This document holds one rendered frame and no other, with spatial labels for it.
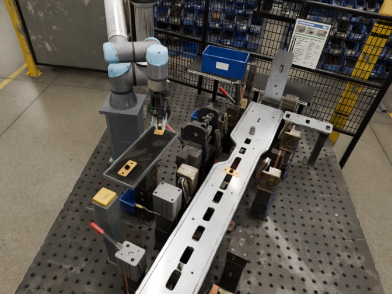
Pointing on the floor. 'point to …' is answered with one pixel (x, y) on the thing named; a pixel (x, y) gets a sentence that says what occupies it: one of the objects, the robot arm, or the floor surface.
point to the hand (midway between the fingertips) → (160, 125)
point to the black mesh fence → (278, 49)
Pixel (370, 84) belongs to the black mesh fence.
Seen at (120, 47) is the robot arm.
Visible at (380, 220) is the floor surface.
